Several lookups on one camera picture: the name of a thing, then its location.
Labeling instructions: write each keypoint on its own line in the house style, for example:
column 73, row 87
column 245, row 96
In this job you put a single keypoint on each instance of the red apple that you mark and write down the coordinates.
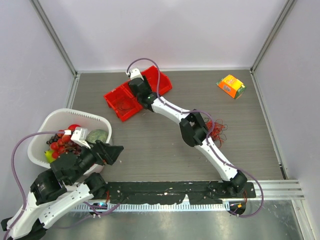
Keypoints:
column 73, row 127

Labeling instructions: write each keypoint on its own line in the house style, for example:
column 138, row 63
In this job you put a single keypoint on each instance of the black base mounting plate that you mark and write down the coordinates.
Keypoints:
column 174, row 192

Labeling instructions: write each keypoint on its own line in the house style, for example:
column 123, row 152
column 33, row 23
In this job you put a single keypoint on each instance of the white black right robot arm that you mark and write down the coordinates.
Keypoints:
column 193, row 129

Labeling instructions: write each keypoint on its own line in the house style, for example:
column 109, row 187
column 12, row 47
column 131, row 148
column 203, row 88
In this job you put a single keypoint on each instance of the red three-compartment bin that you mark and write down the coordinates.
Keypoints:
column 125, row 105

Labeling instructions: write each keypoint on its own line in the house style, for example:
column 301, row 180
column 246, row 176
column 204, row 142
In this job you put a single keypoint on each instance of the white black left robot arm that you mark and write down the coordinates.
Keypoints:
column 46, row 201

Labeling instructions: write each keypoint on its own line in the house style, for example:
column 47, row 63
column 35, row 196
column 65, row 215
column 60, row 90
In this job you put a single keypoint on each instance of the orange green carton box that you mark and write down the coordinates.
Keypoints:
column 232, row 86

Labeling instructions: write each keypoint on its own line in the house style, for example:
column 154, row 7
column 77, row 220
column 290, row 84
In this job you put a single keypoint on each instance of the dark grape bunch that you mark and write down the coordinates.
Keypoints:
column 62, row 143

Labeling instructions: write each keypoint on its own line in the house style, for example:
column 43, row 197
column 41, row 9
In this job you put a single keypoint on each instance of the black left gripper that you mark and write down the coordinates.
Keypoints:
column 107, row 152

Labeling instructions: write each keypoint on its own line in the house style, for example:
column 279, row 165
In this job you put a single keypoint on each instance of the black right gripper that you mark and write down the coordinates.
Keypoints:
column 146, row 85

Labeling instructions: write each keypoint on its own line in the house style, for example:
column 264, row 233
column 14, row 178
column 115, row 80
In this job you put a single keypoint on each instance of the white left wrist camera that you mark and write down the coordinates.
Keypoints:
column 78, row 136

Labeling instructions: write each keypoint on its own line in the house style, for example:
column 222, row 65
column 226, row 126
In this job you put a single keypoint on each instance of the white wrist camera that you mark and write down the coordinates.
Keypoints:
column 134, row 73
column 78, row 136

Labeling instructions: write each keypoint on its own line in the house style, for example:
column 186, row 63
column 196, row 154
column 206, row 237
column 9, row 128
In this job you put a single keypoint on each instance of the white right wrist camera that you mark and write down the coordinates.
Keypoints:
column 134, row 73

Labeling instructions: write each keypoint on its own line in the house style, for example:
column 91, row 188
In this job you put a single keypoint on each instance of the yellow green pear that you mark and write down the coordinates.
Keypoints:
column 51, row 155

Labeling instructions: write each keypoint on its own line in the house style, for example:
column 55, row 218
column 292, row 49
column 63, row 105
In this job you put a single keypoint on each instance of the white plastic basket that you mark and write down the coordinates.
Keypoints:
column 61, row 119

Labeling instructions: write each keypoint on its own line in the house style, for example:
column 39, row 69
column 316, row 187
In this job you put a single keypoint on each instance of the green melon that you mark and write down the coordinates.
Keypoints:
column 97, row 134

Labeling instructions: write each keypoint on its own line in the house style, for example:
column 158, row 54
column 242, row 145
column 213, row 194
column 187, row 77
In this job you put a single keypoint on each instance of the white slotted cable duct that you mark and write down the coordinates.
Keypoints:
column 183, row 207

